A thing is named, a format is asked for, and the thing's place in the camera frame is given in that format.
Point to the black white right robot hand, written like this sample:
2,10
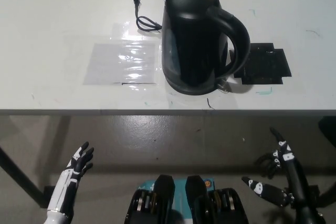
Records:
295,179

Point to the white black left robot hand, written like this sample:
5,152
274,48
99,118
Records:
69,179

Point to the black electric kettle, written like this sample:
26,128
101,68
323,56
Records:
191,40

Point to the black teal robot body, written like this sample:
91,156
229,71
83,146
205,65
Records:
162,203

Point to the dark bulky object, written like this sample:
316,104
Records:
328,129

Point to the black square mat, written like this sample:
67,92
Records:
265,64

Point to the clear taped plastic sheet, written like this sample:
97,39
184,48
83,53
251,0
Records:
118,64

